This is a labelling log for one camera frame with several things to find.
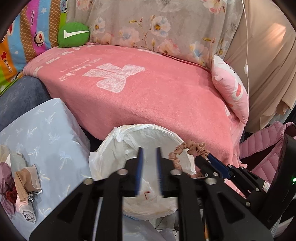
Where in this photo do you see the white lined trash bin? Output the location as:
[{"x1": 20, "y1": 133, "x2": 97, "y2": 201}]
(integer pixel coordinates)
[{"x1": 88, "y1": 123, "x2": 197, "y2": 222}]

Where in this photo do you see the mauve cloth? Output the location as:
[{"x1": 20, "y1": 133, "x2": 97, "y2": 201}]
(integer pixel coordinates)
[{"x1": 0, "y1": 162, "x2": 17, "y2": 217}]

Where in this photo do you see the light blue palm pillow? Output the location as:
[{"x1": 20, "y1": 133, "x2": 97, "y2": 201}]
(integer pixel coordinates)
[{"x1": 1, "y1": 98, "x2": 91, "y2": 240}]

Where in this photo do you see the pink leopard scrunchie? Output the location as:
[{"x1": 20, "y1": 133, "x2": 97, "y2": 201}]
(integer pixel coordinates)
[{"x1": 169, "y1": 140, "x2": 210, "y2": 170}]

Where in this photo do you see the pink quilted jacket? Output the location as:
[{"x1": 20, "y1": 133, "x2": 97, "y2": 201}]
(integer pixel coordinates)
[{"x1": 239, "y1": 121, "x2": 295, "y2": 183}]

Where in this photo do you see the pink towel blanket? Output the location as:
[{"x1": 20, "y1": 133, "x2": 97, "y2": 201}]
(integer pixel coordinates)
[{"x1": 23, "y1": 44, "x2": 244, "y2": 166}]

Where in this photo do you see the beige curtain fabric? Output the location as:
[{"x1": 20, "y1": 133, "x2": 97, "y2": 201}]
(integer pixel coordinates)
[{"x1": 224, "y1": 1, "x2": 295, "y2": 133}]

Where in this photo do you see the grey floral quilt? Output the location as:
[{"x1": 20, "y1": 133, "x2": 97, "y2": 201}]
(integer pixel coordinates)
[{"x1": 67, "y1": 0, "x2": 243, "y2": 68}]

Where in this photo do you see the white cable with switch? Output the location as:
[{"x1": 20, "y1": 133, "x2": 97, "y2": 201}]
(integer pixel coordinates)
[{"x1": 241, "y1": 0, "x2": 250, "y2": 98}]

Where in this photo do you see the dark blue cushion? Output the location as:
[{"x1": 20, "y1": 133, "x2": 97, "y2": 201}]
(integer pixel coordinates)
[{"x1": 0, "y1": 76, "x2": 51, "y2": 130}]

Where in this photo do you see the pink cartoon pillow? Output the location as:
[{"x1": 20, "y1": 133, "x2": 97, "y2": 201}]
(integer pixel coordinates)
[{"x1": 211, "y1": 55, "x2": 249, "y2": 125}]

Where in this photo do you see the trash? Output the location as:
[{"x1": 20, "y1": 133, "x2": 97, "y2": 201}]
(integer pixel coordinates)
[{"x1": 137, "y1": 178, "x2": 160, "y2": 203}]

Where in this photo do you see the grey sock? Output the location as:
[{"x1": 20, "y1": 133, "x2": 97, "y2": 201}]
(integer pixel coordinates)
[{"x1": 6, "y1": 152, "x2": 42, "y2": 223}]

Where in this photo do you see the beige stocking wad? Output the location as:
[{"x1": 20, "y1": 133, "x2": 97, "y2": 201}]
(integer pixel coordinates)
[{"x1": 14, "y1": 165, "x2": 42, "y2": 202}]

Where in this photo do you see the colorful monkey striped quilt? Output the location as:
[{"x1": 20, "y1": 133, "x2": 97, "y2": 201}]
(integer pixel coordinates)
[{"x1": 1, "y1": 1, "x2": 69, "y2": 94}]

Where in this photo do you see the green checkmark plush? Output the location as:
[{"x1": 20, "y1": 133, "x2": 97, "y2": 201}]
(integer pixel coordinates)
[{"x1": 57, "y1": 22, "x2": 90, "y2": 48}]

